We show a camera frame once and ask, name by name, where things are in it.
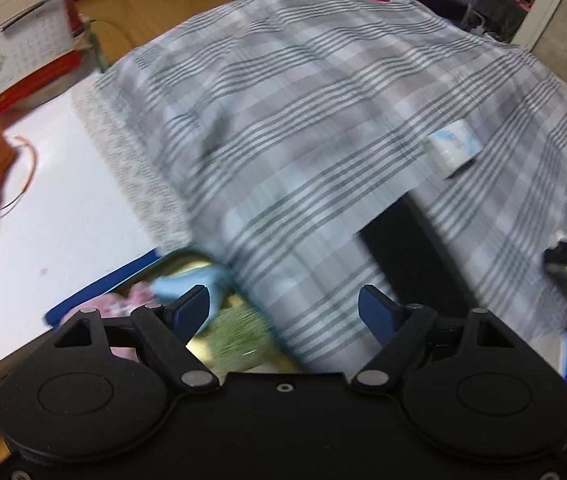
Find gold metal tin tray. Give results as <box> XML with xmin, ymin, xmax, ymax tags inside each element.
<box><xmin>108</xmin><ymin>249</ymin><xmax>304</xmax><ymax>376</ymax></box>

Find grey plaid blanket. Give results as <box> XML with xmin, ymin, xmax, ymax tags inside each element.
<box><xmin>71</xmin><ymin>0</ymin><xmax>567</xmax><ymax>376</ymax></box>

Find blue face mask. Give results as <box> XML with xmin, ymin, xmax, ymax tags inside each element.
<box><xmin>151</xmin><ymin>266</ymin><xmax>237</xmax><ymax>333</ymax></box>

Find thin copper hoop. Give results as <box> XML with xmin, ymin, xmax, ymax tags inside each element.
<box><xmin>0</xmin><ymin>135</ymin><xmax>38</xmax><ymax>218</ymax></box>

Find green fuzzy cloth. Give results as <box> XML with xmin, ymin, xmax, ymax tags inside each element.
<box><xmin>204</xmin><ymin>307</ymin><xmax>284</xmax><ymax>373</ymax></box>

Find blue mat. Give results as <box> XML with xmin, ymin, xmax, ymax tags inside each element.
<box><xmin>46</xmin><ymin>247</ymin><xmax>164</xmax><ymax>326</ymax></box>

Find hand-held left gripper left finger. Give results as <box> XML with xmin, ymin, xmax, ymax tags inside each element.
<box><xmin>52</xmin><ymin>285</ymin><xmax>219</xmax><ymax>396</ymax></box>

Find red desk calendar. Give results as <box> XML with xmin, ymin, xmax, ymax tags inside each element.
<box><xmin>0</xmin><ymin>0</ymin><xmax>87</xmax><ymax>111</ymax></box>

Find white lace cloth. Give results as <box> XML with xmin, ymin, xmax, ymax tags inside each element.
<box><xmin>71</xmin><ymin>77</ymin><xmax>199</xmax><ymax>256</ymax></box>

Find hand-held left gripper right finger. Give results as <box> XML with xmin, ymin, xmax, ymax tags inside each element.
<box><xmin>352</xmin><ymin>285</ymin><xmax>519</xmax><ymax>396</ymax></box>

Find black rectangular tin lid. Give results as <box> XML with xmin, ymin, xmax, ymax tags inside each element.
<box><xmin>356</xmin><ymin>192</ymin><xmax>474</xmax><ymax>311</ymax></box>

